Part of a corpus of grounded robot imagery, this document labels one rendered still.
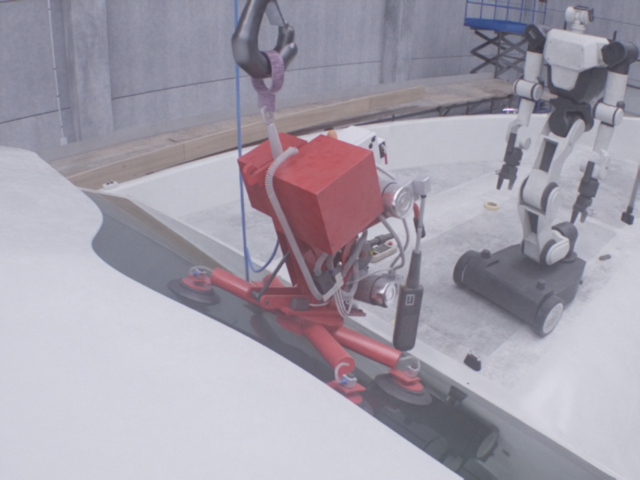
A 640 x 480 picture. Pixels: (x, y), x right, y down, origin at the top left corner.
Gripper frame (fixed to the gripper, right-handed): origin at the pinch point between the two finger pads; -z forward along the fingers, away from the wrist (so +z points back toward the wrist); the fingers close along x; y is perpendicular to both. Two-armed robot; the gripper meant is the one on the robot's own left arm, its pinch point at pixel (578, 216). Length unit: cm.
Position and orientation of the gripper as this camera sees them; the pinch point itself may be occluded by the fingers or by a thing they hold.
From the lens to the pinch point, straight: 252.7
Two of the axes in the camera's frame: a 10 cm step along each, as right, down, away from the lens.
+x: -7.7, 0.6, -6.3
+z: 2.1, -9.2, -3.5
